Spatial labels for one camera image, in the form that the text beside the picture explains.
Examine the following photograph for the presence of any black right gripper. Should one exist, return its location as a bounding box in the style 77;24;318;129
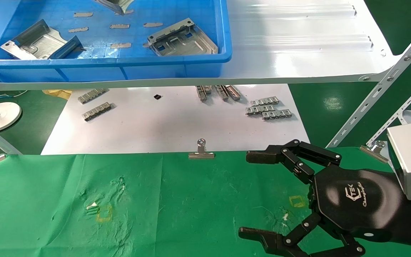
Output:
238;139;405;257

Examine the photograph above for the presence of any stamped sheet metal part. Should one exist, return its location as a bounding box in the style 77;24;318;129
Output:
95;0;133;16

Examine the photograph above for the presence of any green cloth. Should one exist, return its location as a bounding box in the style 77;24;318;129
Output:
0;146;411;257

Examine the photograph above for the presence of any white board sheet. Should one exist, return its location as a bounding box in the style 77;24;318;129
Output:
41;84;310;155

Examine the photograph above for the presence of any white metal shelf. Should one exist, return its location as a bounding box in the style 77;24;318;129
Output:
0;0;403;91

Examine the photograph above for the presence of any white slotted angle bar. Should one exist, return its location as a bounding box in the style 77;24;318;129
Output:
326;26;411;149
365;73;411;147

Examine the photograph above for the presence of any blue plastic bin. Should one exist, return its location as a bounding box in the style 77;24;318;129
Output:
0;0;233;84

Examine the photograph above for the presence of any yellow crumpled bag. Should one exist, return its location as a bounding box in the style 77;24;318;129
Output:
42;89;73;100

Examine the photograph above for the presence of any stamped metal part with rail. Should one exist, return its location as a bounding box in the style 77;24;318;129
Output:
147;17;219;57

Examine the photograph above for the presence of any bent sheet metal bracket part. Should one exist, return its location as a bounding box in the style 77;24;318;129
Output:
0;19;85;60

